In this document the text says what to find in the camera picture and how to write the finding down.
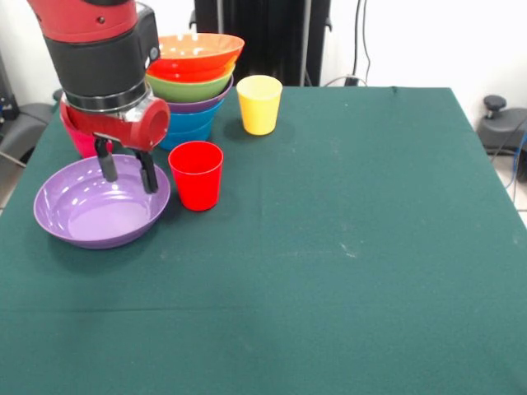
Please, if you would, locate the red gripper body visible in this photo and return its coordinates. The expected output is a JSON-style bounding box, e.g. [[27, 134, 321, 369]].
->
[[59, 92, 172, 154]]

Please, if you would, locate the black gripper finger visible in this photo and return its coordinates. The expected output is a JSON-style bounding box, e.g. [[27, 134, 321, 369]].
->
[[93, 137, 119, 184], [133, 150, 160, 195]]

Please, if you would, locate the red plastic cup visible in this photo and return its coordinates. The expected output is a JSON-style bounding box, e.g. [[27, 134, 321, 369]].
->
[[167, 140, 225, 211]]

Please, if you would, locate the purple plastic bowl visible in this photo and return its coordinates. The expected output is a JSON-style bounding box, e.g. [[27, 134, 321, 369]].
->
[[33, 154, 172, 250], [164, 76, 235, 114]]

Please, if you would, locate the large blue plastic bowl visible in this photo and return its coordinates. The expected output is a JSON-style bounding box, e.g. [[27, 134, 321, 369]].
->
[[164, 98, 226, 139]]

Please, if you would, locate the green plastic bowl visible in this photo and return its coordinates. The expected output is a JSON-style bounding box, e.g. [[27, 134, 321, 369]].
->
[[144, 65, 237, 104]]

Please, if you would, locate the orange plastic bowl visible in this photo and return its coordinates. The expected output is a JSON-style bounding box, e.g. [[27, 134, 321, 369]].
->
[[146, 33, 245, 82]]

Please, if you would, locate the yellow plastic cup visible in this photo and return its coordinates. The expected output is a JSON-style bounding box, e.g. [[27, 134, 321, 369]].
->
[[236, 74, 283, 136]]

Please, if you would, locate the pink plastic cup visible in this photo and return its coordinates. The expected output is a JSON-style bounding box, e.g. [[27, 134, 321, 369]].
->
[[61, 117, 100, 160]]

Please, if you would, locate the small teal plastic bowl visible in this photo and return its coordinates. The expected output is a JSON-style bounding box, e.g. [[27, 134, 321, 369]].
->
[[158, 123, 214, 151]]

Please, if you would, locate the grey equipment base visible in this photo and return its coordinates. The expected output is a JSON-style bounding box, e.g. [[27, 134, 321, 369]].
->
[[0, 53, 55, 165]]

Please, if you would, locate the dark green tablecloth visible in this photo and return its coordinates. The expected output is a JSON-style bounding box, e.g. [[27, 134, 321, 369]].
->
[[0, 84, 527, 395]]

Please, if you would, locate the black wall cable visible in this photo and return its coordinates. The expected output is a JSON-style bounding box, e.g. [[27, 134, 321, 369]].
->
[[347, 28, 371, 87]]

